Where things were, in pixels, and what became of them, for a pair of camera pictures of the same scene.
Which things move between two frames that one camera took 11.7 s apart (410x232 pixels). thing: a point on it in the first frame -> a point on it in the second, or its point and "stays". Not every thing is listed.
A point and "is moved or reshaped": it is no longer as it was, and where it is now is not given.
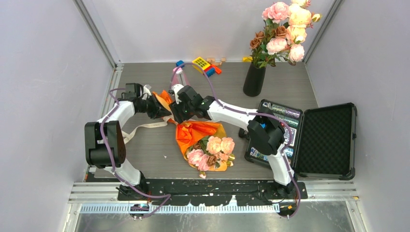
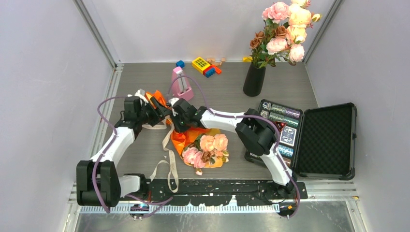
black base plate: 212,193 stays
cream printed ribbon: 127,136 is moved or reshaped
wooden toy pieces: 212,61 stays
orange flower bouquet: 205,146 is moved or reshaped
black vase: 254,82 stays
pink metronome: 179,78 stays
